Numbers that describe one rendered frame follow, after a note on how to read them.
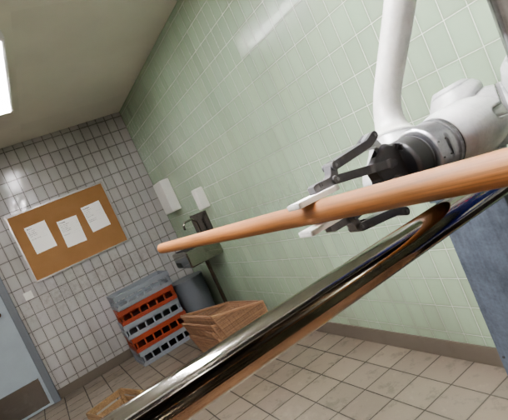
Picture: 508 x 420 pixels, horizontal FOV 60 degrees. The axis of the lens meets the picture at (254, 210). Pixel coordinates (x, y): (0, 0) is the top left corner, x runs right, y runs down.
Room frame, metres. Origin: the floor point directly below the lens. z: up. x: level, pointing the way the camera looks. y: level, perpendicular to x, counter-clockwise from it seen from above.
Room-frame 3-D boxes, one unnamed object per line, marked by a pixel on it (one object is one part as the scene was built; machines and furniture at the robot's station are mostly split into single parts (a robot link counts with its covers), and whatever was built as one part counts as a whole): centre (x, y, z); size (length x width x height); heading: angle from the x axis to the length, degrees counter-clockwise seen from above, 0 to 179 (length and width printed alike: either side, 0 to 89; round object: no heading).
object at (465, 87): (1.18, -0.62, 1.17); 0.18 x 0.16 x 0.22; 58
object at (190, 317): (3.54, 0.58, 0.32); 0.56 x 0.49 x 0.28; 35
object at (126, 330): (4.55, 1.45, 0.38); 0.60 x 0.40 x 0.15; 115
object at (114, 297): (4.55, 1.43, 0.68); 0.60 x 0.40 x 0.15; 117
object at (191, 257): (4.34, 0.69, 0.69); 0.46 x 0.36 x 0.94; 27
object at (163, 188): (4.84, 0.81, 1.45); 0.28 x 0.11 x 0.36; 27
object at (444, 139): (0.68, -0.28, 1.19); 0.09 x 0.06 x 0.09; 27
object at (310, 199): (0.57, -0.08, 1.21); 0.07 x 0.03 x 0.01; 117
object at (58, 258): (4.77, 1.90, 1.55); 1.04 x 0.02 x 0.74; 117
